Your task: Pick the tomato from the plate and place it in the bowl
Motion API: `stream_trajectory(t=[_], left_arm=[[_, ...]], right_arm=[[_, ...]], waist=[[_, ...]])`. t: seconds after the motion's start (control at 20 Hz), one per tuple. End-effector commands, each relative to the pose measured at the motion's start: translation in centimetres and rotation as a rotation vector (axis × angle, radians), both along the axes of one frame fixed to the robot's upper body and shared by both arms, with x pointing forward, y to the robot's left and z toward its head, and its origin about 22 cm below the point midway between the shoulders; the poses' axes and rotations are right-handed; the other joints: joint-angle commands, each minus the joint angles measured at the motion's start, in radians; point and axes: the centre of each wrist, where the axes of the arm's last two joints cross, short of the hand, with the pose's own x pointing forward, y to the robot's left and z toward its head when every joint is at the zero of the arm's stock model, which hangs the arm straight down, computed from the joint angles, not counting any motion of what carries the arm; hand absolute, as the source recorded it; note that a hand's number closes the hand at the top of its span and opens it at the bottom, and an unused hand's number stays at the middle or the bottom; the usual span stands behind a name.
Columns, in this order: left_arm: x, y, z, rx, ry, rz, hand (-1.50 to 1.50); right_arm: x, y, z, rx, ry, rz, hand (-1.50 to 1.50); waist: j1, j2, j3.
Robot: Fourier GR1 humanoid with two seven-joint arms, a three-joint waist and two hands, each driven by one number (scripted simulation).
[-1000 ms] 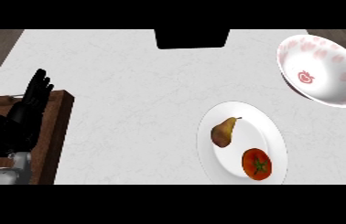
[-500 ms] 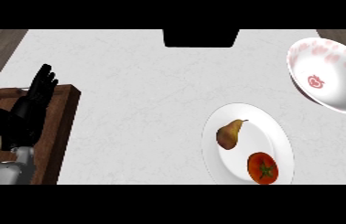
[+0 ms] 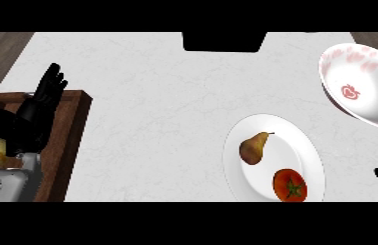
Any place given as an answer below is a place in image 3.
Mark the brown pear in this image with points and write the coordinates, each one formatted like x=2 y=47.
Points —
x=253 y=148

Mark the yellow object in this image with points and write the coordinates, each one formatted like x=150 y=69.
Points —
x=2 y=152

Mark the white plate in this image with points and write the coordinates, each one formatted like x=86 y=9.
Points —
x=290 y=145

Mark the white bowl with pink print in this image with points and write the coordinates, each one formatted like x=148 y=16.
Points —
x=355 y=85

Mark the brown wooden cutting board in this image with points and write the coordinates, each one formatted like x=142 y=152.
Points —
x=67 y=129

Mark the black rectangular appliance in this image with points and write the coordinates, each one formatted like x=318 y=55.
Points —
x=223 y=41

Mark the red tomato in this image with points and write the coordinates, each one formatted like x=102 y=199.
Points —
x=290 y=185

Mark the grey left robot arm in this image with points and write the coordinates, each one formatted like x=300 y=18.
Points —
x=17 y=180

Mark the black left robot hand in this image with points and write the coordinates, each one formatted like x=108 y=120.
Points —
x=37 y=105

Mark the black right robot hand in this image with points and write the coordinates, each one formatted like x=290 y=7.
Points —
x=376 y=172

